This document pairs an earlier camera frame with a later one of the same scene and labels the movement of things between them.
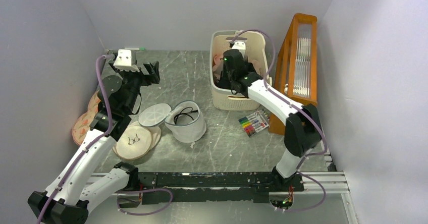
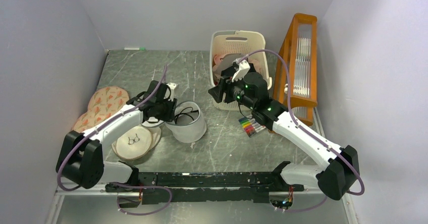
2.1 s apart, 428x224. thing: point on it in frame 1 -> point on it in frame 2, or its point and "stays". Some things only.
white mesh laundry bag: x=183 y=121 stays
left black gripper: x=153 y=76 -> x=169 y=116
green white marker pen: x=135 y=48 stays
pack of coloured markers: x=255 y=122 stays
